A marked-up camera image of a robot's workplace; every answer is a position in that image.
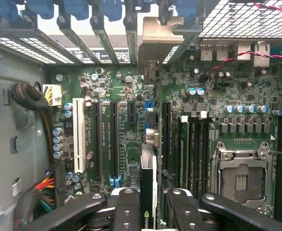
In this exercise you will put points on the blue expansion slot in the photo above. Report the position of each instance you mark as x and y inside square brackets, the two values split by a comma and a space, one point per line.
[148, 106]

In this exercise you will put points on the short black expansion slot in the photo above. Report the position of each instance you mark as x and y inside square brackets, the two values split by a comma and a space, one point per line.
[131, 113]

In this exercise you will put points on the silver CPU socket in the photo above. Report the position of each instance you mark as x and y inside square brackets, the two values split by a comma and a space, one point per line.
[241, 178]

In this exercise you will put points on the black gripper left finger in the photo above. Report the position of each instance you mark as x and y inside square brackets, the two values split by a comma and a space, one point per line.
[127, 211]

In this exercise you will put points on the RAM slot white latches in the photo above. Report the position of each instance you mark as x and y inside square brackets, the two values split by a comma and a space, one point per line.
[200, 156]

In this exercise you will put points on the metal expansion slot cover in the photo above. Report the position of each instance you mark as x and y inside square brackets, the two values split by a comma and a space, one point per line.
[132, 43]
[83, 45]
[106, 43]

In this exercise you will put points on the white expansion slot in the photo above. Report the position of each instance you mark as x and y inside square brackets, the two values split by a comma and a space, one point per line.
[79, 134]

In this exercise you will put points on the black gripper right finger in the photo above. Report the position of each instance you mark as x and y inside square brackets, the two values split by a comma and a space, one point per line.
[184, 211]

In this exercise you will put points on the black open PC case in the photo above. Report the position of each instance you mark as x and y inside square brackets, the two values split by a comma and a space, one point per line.
[11, 134]

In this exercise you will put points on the white power connector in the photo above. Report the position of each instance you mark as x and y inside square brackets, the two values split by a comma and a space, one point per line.
[55, 93]

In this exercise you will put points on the green motherboard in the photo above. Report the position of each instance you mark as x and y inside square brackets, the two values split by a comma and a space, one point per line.
[124, 79]

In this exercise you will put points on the RAM slot black latches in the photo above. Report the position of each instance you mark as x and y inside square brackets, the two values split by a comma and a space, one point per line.
[207, 156]
[278, 168]
[193, 156]

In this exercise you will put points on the long black expansion slot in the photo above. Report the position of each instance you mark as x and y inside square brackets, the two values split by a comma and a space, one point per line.
[98, 139]
[114, 139]
[166, 134]

